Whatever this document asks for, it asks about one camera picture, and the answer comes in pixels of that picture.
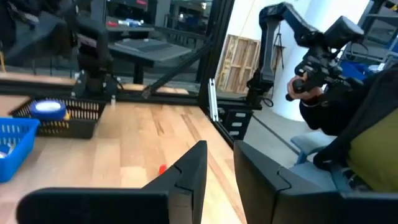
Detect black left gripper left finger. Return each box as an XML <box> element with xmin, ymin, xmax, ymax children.
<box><xmin>17</xmin><ymin>140</ymin><xmax>208</xmax><ymax>224</ymax></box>

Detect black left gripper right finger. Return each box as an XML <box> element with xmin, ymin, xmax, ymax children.
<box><xmin>233</xmin><ymin>140</ymin><xmax>398</xmax><ymax>224</ymax></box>

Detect blue masking tape roll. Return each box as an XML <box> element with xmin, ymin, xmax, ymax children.
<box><xmin>29</xmin><ymin>99</ymin><xmax>67</xmax><ymax>122</ymax></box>

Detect dark grey chrome staple remover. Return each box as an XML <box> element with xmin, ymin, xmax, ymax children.
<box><xmin>0</xmin><ymin>142</ymin><xmax>16</xmax><ymax>159</ymax></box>

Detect grey-blue chair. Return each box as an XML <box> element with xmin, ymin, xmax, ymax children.
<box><xmin>290</xmin><ymin>129</ymin><xmax>374</xmax><ymax>194</ymax></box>

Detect black plastic basket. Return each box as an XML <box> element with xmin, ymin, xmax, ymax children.
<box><xmin>8</xmin><ymin>97</ymin><xmax>107</xmax><ymax>140</ymax></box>

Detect black control box white labels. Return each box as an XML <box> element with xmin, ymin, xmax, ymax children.
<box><xmin>217</xmin><ymin>107</ymin><xmax>254</xmax><ymax>141</ymax></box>

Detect blue plastic basket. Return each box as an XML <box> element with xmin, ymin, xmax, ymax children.
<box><xmin>0</xmin><ymin>116</ymin><xmax>41</xmax><ymax>184</ymax></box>

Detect person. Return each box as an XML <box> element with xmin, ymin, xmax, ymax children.
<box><xmin>298</xmin><ymin>60</ymin><xmax>398</xmax><ymax>194</ymax></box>

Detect person's hand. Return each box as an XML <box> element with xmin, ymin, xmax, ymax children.
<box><xmin>285</xmin><ymin>73</ymin><xmax>325</xmax><ymax>101</ymax></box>

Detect wooden pallet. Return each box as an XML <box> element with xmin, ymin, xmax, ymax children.
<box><xmin>215</xmin><ymin>33</ymin><xmax>262</xmax><ymax>95</ymax></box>

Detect grey shelf with blue bins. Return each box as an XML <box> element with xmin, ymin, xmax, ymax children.
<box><xmin>338</xmin><ymin>0</ymin><xmax>398</xmax><ymax>82</ymax></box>

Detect grey desk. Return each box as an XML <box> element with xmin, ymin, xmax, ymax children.
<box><xmin>105</xmin><ymin>39</ymin><xmax>194</xmax><ymax>85</ymax></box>

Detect dark grey laptop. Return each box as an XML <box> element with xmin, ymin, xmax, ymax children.
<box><xmin>113</xmin><ymin>38</ymin><xmax>175</xmax><ymax>54</ymax></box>

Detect silver frame bracket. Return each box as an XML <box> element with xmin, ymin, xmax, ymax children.
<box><xmin>207</xmin><ymin>77</ymin><xmax>220</xmax><ymax>123</ymax></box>

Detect black aluminium table frame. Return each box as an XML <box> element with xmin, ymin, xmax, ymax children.
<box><xmin>0</xmin><ymin>0</ymin><xmax>265</xmax><ymax>150</ymax></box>

